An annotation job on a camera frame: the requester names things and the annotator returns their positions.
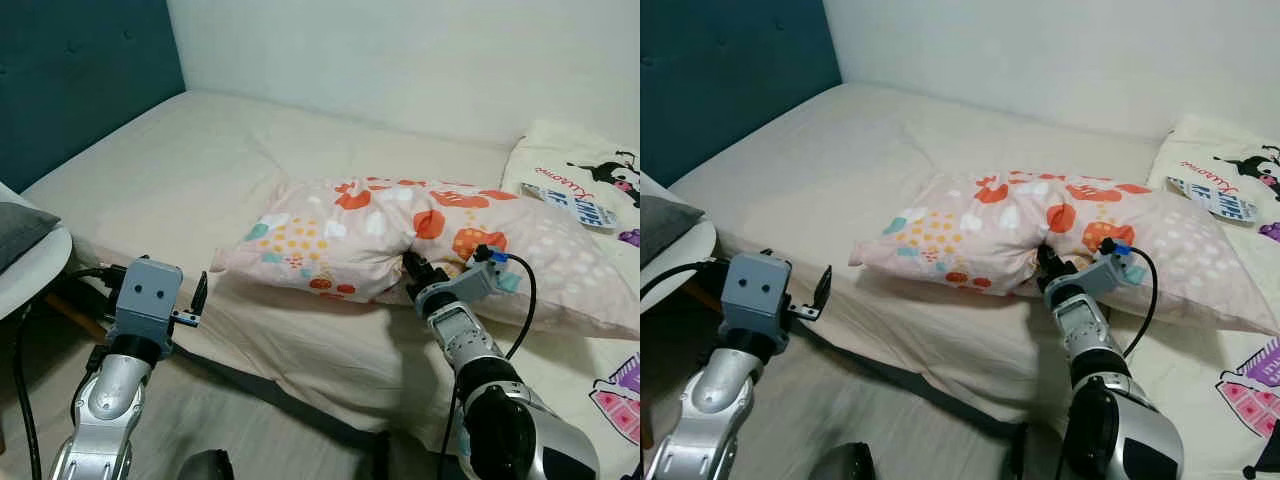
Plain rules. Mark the blue white printed label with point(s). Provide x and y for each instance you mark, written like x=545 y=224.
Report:
x=575 y=208
x=1215 y=200

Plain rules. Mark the dark robot leg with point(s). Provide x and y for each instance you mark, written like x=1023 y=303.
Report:
x=840 y=463
x=205 y=467

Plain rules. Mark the bed with cream sheet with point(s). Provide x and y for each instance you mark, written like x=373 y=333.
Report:
x=200 y=170
x=850 y=160

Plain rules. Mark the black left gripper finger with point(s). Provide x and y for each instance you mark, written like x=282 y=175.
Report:
x=822 y=290
x=200 y=295

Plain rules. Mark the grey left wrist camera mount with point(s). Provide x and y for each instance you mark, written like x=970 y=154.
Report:
x=755 y=290
x=145 y=295

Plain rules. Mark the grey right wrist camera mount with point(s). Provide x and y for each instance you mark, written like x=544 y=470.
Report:
x=1110 y=272
x=480 y=278

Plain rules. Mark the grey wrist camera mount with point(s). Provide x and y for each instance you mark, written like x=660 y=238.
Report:
x=755 y=290
x=480 y=278
x=1110 y=272
x=145 y=295

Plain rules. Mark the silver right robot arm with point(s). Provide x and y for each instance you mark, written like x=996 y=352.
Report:
x=1085 y=330
x=465 y=340

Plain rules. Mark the teal padded headboard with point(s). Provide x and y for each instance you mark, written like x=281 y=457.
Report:
x=70 y=80
x=730 y=80

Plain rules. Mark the grey seat cushion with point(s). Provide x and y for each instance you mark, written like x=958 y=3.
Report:
x=660 y=225
x=20 y=230

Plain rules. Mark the white plastic chair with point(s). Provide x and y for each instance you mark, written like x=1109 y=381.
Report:
x=45 y=265
x=690 y=255

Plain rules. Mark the pink patterned pillow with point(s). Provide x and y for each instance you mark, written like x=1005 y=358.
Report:
x=330 y=235
x=960 y=230

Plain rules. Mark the white cartoon print pillow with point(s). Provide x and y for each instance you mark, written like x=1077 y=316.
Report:
x=560 y=160
x=1200 y=150

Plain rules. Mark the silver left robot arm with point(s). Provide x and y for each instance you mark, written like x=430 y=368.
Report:
x=720 y=395
x=105 y=400

